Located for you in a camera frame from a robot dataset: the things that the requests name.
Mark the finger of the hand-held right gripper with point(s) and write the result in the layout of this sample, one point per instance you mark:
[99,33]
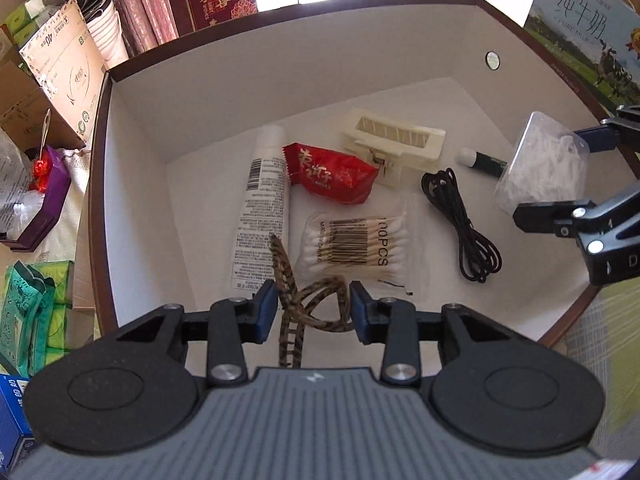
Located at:
[545,217]
[595,139]

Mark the green packet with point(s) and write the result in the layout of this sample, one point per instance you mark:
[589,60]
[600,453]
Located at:
[30,310]

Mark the white squeeze tube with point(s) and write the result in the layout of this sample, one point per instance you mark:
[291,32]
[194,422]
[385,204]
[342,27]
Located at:
[262,200]

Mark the pink curtain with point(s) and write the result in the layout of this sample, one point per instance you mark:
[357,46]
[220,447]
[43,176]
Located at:
[142,5]

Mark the checked tablecloth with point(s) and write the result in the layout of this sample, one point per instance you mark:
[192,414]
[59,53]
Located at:
[615,340]

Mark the white ribbed packaging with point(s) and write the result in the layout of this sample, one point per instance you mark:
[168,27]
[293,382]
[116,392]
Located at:
[107,30]

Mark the purple box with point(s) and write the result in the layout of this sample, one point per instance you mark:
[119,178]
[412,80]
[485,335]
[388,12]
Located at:
[47,210]

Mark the cream plastic holder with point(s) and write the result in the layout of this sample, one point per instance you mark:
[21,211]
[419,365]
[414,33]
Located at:
[395,142]

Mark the blue box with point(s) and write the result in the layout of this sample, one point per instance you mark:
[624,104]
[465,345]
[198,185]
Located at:
[12,420]

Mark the metal spoon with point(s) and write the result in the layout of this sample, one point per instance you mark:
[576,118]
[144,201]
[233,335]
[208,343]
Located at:
[44,132]

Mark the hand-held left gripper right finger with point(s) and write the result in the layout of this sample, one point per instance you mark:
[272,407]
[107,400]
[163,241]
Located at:
[359,312]

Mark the clear plastic bag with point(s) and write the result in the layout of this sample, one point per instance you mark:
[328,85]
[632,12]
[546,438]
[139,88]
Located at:
[12,185]

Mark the white printed cardboard box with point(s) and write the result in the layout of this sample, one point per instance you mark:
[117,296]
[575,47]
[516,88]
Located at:
[65,70]

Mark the pack of cotton swabs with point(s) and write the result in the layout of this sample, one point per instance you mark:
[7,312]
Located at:
[350,245]

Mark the brown cardboard carton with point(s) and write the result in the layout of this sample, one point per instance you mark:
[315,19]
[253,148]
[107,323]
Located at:
[25,115]

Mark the milk carton gift box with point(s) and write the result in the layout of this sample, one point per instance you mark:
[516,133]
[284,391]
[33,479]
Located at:
[585,25]

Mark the small black tube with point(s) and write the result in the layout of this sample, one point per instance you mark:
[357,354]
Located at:
[487,162]

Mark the red snack packet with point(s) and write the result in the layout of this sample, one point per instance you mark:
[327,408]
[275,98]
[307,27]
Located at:
[330,172]

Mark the clear box of floss picks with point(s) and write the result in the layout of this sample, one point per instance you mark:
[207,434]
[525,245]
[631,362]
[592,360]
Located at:
[542,165]

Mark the large white box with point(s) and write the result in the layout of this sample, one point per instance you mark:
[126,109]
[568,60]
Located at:
[200,125]

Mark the leopard print headband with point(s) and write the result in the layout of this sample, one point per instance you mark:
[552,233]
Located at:
[282,270]

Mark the green tissue packs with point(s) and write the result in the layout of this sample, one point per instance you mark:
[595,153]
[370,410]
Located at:
[20,22]

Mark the red ornament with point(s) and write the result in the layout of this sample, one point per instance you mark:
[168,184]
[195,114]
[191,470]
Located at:
[41,172]

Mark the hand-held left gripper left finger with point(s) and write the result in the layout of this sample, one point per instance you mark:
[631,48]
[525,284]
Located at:
[265,312]

